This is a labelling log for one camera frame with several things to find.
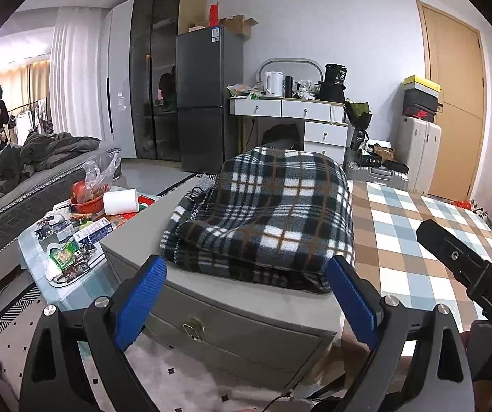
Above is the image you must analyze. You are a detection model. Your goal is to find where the green packet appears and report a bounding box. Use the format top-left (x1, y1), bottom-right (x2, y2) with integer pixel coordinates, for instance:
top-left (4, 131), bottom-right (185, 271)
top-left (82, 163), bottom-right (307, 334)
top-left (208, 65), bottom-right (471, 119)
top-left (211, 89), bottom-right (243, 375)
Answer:
top-left (48, 242), bottom-right (80, 267)

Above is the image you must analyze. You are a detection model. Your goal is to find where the white electric kettle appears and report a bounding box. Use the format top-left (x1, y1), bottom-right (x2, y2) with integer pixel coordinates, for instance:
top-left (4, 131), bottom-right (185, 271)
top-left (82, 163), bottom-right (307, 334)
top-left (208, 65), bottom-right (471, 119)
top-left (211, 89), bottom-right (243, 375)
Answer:
top-left (265, 71), bottom-right (284, 97)

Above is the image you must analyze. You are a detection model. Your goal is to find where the white rug with black crosses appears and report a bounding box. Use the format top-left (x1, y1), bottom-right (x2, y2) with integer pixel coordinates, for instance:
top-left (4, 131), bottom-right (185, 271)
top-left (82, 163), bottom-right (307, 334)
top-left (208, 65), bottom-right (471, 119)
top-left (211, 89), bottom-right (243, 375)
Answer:
top-left (0, 309), bottom-right (341, 412)

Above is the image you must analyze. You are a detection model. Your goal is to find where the plaid fleece garment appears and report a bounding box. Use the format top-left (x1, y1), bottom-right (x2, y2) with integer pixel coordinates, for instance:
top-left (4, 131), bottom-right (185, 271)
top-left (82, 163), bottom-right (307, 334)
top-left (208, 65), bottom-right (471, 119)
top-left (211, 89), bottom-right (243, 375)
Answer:
top-left (160, 147), bottom-right (355, 295)

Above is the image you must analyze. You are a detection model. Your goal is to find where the yellow shoe box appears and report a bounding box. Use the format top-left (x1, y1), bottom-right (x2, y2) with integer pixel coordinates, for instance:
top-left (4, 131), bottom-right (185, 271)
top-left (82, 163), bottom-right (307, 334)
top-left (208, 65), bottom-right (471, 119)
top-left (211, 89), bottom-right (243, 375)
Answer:
top-left (404, 75), bottom-right (443, 94)

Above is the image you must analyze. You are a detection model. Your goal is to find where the clear plastic bag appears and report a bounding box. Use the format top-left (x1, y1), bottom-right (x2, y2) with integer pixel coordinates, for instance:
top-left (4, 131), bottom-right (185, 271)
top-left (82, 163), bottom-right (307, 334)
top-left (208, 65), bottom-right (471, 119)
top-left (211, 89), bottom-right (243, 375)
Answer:
top-left (82, 152), bottom-right (121, 190)

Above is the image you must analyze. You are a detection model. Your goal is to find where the silver suitcase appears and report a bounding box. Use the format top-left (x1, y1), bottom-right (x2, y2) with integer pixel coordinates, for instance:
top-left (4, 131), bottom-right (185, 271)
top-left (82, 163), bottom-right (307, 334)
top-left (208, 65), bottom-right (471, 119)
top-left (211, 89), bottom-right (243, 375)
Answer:
top-left (346, 165), bottom-right (410, 190)

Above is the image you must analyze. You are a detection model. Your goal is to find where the beige curtain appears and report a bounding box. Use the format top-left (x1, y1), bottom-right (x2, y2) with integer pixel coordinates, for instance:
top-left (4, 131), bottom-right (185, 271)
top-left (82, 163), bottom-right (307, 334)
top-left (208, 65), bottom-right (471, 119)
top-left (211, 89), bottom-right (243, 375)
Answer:
top-left (0, 62), bottom-right (51, 138)

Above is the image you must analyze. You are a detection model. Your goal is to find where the oval vanity mirror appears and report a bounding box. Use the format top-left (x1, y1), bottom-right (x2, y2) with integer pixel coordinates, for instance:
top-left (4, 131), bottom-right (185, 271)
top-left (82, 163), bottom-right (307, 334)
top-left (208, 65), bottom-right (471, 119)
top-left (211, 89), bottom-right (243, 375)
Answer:
top-left (258, 58), bottom-right (324, 95)

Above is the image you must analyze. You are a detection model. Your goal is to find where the dark green flower bouquet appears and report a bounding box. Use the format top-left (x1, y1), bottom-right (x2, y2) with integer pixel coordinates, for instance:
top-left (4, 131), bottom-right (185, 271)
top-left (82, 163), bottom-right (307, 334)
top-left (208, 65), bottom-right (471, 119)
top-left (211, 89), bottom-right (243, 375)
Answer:
top-left (344, 99), bottom-right (373, 155)

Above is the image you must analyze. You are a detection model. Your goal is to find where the white dresser with drawers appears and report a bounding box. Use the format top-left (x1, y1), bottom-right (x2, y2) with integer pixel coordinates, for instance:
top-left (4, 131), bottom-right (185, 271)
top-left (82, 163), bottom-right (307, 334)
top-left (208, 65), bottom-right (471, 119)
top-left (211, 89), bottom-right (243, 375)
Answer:
top-left (230, 95), bottom-right (350, 166)

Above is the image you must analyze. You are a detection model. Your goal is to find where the black cable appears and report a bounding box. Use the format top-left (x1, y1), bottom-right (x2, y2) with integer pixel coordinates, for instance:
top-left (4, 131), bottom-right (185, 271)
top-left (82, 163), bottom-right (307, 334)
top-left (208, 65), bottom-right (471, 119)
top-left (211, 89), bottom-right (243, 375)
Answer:
top-left (266, 388), bottom-right (299, 412)

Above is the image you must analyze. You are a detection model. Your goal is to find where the white paper roll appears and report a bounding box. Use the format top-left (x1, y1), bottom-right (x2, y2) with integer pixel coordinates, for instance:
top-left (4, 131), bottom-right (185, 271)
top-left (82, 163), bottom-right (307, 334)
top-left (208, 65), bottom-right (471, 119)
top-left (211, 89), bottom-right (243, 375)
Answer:
top-left (103, 188), bottom-right (139, 215)

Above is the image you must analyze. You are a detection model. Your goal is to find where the wooden door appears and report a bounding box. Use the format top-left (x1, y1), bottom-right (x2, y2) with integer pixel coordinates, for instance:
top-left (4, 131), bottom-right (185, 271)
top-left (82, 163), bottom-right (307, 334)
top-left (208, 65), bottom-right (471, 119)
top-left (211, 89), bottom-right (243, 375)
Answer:
top-left (416, 0), bottom-right (486, 200)

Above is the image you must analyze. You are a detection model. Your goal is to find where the black white chevron rug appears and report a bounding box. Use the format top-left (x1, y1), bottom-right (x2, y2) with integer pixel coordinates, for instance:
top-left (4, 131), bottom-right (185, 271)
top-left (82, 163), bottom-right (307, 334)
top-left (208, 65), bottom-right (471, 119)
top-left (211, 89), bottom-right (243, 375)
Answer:
top-left (156, 174), bottom-right (219, 197)
top-left (0, 285), bottom-right (48, 347)

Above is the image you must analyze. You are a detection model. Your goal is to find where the clothes rack with clothes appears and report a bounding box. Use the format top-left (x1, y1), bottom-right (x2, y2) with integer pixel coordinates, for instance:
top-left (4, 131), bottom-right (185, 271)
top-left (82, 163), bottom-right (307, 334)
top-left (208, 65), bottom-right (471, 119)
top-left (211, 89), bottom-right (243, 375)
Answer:
top-left (8, 98), bottom-right (54, 147)

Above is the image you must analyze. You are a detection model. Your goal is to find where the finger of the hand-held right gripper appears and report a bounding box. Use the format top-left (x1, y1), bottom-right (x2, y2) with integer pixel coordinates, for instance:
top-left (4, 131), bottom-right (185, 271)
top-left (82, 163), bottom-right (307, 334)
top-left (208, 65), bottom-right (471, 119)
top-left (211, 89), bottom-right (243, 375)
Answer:
top-left (416, 220), bottom-right (492, 302)

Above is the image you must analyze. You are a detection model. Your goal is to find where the grey storage bench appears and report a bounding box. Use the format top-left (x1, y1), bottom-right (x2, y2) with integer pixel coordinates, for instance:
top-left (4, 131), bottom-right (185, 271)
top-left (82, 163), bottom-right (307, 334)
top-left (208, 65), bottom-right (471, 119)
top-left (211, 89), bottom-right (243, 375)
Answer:
top-left (100, 176), bottom-right (350, 391)

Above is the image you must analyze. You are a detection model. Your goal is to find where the white wardrobe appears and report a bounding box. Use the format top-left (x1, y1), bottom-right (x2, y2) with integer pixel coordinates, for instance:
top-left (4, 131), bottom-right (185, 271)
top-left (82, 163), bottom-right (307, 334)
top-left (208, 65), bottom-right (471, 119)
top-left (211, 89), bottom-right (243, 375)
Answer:
top-left (102, 0), bottom-right (138, 159)

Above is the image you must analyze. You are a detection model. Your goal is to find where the black red shoe box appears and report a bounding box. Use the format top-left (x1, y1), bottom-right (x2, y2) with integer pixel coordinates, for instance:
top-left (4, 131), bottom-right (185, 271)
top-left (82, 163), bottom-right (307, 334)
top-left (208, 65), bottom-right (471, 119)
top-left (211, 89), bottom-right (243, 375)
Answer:
top-left (401, 109), bottom-right (437, 124)

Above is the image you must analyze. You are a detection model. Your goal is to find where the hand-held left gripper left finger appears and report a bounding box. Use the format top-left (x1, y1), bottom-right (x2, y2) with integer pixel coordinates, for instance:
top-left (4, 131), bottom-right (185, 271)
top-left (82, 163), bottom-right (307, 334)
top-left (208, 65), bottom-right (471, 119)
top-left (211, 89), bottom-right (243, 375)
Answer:
top-left (20, 255), bottom-right (168, 412)

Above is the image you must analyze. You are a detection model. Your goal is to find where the open cardboard box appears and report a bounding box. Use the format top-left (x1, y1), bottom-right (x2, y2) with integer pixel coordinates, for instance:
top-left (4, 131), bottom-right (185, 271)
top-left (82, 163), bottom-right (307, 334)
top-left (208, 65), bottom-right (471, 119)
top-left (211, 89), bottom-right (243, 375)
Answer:
top-left (219, 15), bottom-right (259, 38)

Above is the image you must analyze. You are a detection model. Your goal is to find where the blue brown checked cloth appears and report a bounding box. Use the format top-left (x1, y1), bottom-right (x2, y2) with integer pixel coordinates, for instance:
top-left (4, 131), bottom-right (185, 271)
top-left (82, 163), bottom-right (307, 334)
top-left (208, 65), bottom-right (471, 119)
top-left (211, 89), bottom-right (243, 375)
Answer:
top-left (340, 179), bottom-right (492, 353)

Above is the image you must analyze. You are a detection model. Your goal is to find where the red bowl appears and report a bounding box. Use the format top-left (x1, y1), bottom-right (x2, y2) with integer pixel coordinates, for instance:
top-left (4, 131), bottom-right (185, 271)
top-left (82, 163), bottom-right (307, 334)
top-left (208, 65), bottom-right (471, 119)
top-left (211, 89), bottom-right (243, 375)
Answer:
top-left (70, 180), bottom-right (106, 215)

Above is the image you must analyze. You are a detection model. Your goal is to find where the white curtain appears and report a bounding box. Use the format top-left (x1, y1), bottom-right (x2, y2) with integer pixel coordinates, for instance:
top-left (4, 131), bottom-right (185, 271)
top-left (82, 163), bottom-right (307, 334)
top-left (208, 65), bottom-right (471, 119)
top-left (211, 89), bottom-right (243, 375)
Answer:
top-left (49, 6), bottom-right (113, 142)

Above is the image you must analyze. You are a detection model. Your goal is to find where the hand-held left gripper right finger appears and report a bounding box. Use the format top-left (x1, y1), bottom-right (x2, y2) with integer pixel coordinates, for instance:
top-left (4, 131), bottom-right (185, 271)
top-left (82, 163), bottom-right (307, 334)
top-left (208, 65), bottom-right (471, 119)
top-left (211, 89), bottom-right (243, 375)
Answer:
top-left (327, 255), bottom-right (475, 412)

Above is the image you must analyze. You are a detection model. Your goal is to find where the dark glass wardrobe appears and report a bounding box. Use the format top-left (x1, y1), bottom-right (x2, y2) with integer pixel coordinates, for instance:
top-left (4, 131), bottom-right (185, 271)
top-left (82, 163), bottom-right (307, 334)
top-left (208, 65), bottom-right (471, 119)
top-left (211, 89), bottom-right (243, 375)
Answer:
top-left (130, 0), bottom-right (208, 161)

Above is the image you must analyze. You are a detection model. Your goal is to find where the low glass coffee table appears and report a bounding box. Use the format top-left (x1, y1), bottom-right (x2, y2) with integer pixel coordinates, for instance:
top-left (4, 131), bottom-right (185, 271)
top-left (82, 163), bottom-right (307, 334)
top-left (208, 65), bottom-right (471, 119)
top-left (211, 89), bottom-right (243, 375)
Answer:
top-left (18, 186), bottom-right (161, 310)

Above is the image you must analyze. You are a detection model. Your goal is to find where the grey bed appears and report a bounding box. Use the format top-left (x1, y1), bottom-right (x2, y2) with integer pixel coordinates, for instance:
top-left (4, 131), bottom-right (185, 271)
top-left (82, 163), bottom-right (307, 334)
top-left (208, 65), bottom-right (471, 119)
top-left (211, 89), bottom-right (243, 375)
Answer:
top-left (0, 146), bottom-right (123, 276)

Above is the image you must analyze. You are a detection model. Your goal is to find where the blue white carton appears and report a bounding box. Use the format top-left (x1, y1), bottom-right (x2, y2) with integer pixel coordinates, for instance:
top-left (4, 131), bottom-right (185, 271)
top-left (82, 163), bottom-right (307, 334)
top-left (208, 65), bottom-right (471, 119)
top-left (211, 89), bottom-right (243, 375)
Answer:
top-left (73, 218), bottom-right (114, 246)

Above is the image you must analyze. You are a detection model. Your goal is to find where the grey refrigerator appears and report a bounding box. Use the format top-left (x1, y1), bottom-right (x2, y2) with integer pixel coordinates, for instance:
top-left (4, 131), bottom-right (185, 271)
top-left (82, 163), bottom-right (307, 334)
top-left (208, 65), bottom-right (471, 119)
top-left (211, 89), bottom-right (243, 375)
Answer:
top-left (176, 26), bottom-right (245, 174)

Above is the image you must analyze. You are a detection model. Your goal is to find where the dark duvet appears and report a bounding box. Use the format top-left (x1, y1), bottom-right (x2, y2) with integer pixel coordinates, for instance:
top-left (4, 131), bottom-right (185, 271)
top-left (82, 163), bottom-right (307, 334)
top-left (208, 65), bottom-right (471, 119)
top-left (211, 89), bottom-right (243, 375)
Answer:
top-left (0, 132), bottom-right (101, 194)

